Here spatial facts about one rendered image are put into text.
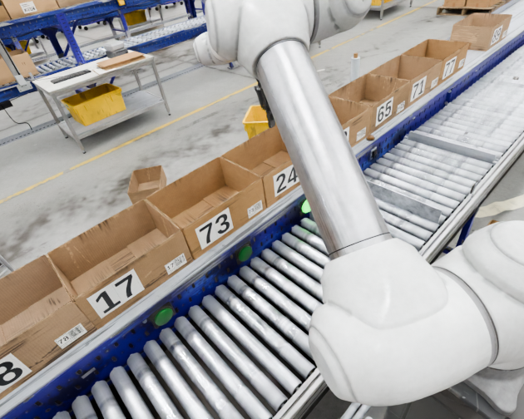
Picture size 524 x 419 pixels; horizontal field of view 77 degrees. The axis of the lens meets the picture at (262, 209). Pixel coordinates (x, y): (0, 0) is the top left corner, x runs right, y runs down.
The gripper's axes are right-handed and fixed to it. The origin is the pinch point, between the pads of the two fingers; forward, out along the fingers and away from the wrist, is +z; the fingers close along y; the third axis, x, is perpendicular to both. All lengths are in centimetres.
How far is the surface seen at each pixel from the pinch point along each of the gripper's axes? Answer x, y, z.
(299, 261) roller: -26, 31, 45
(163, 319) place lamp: -80, 13, 37
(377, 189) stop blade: 30, 36, 43
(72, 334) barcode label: -103, 3, 24
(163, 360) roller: -88, 22, 43
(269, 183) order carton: -15.5, 9.2, 20.1
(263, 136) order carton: 10.7, -17.9, 19.2
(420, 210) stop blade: 29, 58, 45
